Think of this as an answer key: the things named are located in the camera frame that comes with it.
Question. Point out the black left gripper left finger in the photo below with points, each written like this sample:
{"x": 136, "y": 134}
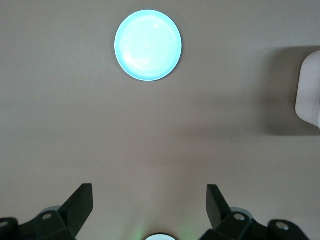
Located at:
{"x": 75, "y": 212}

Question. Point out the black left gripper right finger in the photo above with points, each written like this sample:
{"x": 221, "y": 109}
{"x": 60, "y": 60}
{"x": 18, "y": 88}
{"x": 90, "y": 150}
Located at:
{"x": 220, "y": 217}

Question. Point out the white lidded storage box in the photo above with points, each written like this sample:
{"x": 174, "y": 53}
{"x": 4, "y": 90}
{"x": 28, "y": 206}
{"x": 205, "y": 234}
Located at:
{"x": 310, "y": 95}

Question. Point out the brown table mat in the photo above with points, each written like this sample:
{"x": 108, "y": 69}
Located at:
{"x": 75, "y": 125}

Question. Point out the light blue round plate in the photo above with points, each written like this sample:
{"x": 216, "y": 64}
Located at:
{"x": 148, "y": 45}

